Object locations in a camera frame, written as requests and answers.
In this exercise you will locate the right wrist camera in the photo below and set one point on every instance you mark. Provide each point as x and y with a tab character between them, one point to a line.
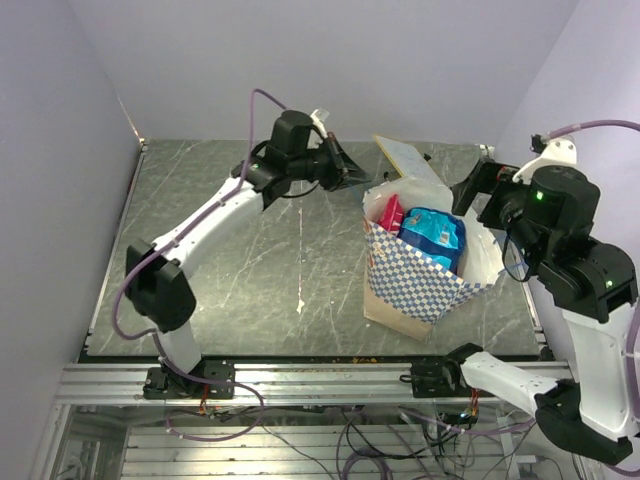
560	151

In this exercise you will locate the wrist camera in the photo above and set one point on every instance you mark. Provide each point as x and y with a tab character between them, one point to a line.
319	117
560	151

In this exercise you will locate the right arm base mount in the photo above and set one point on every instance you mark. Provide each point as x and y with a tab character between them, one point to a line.
437	380

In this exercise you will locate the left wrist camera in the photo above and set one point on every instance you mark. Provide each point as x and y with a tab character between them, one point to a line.
319	117

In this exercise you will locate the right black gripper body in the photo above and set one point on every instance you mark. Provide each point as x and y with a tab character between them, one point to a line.
491	214

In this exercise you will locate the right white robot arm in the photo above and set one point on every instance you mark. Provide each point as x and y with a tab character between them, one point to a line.
549	220

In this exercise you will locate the aluminium frame rail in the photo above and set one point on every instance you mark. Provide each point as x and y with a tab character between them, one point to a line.
279	384

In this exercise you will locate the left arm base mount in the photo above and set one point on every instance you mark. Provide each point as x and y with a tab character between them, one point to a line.
162	383

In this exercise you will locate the blue checkered paper bag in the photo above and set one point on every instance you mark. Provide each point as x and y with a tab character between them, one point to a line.
403	288

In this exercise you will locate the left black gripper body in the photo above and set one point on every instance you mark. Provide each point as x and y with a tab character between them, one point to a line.
329	168

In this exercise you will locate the red snack bag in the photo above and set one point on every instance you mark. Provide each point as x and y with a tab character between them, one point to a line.
392	216

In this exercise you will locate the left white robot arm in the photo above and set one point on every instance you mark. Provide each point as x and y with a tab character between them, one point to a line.
300	148

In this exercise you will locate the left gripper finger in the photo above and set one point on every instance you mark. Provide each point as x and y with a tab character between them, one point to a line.
345	183
347	167

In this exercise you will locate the blue snack bag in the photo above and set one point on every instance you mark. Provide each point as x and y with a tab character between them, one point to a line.
439	235

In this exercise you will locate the small whiteboard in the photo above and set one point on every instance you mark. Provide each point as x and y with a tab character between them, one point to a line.
405	158

